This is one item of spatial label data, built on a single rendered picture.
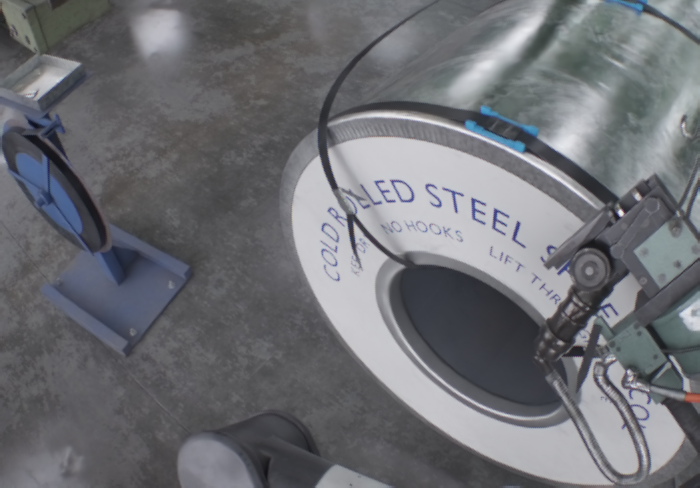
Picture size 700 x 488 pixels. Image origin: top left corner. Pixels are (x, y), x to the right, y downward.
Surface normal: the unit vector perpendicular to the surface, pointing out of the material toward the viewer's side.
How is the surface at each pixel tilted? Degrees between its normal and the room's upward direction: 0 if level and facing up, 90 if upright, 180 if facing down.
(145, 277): 0
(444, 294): 54
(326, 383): 0
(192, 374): 0
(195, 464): 39
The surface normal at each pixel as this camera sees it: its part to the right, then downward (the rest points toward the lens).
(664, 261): -0.50, 0.20
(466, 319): 0.34, -0.33
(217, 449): -0.34, -0.08
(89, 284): -0.07, -0.66
